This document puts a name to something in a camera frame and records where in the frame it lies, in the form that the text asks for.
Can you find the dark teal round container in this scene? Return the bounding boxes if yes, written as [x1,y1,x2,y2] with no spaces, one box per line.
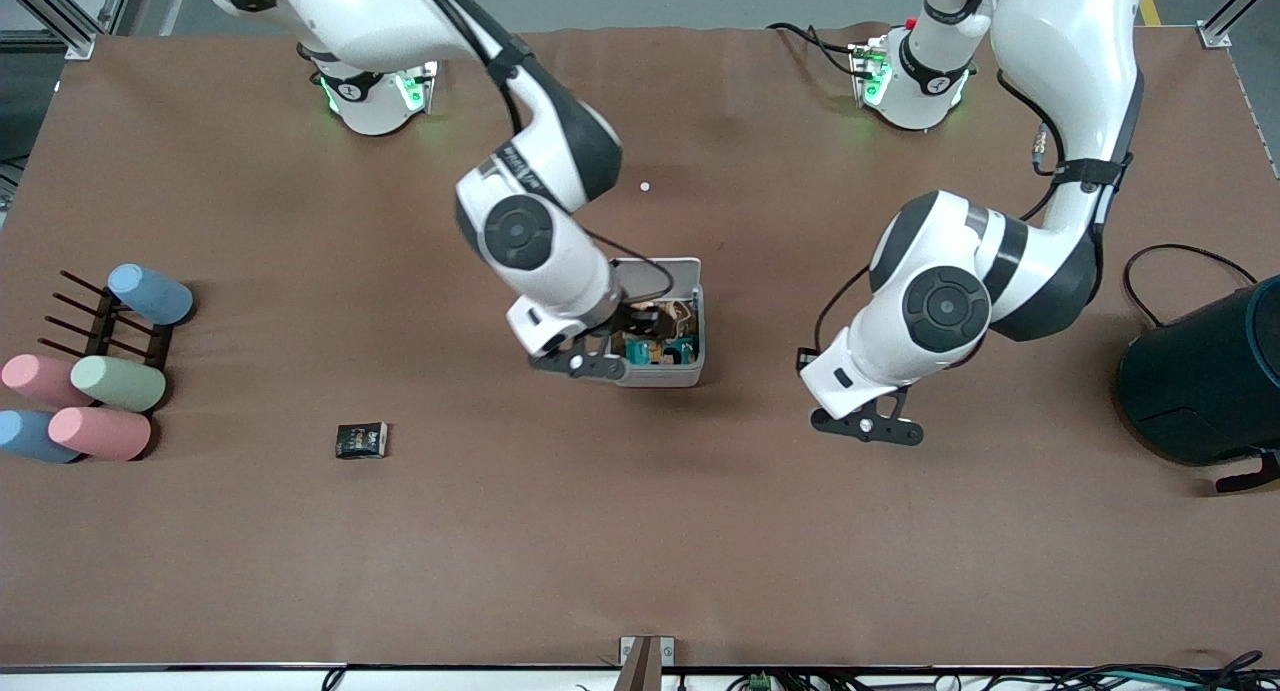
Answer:
[1116,276,1280,467]

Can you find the pink plastic cup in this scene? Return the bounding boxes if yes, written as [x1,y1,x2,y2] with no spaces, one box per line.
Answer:
[0,354,96,409]
[48,406,153,462]

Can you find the black base cable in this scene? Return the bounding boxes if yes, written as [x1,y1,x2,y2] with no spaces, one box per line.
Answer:
[768,21,863,77]

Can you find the metal table edge bracket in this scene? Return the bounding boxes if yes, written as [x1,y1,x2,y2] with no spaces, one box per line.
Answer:
[612,635,677,691]

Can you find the green plastic cup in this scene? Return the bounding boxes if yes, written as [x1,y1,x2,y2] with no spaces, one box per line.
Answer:
[70,355,168,414]

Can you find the black looped cable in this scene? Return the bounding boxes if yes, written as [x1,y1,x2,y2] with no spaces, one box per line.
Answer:
[1122,243,1259,328]

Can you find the small white lidded bin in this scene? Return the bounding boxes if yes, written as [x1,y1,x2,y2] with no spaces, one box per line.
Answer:
[600,257,705,388]

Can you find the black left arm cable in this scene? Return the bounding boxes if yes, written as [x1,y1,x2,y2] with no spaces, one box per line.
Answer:
[797,66,1066,372]

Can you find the light blue plastic cup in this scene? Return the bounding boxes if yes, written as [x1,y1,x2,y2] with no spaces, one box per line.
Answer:
[0,409,81,465]

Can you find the metal base connector bracket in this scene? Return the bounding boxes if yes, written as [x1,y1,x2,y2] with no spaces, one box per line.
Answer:
[395,59,441,114]
[850,39,891,107]

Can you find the black peg rack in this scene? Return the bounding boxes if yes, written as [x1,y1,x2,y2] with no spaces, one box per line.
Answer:
[38,269,176,370]

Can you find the black stand foot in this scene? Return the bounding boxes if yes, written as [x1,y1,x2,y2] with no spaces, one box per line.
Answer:
[1215,451,1280,494]

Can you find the aluminium frame post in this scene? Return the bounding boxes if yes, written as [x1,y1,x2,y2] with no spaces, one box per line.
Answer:
[1198,0,1280,50]
[0,0,131,60]

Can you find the black snack packet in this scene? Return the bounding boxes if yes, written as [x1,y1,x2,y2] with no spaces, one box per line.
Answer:
[335,422,389,461]

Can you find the brown table cover sheet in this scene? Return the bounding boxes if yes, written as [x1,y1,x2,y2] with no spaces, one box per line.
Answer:
[0,26,1280,669]

